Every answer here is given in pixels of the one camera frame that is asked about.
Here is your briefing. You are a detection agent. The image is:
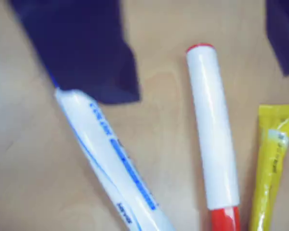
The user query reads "yellow sachet with teal end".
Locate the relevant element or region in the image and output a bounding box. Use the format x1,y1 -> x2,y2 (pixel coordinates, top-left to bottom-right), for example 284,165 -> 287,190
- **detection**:
249,103 -> 289,231

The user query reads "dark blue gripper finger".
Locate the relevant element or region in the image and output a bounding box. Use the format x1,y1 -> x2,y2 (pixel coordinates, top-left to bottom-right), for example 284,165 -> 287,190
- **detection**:
266,0 -> 289,77
8,0 -> 142,105

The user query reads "white marker pen red cap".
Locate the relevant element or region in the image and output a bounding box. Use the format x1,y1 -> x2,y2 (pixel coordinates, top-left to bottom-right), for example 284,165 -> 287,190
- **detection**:
185,43 -> 242,231

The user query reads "white marker pen blue cap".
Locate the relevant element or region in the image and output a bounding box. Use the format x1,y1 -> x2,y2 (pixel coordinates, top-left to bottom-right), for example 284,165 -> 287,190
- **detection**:
50,72 -> 177,231

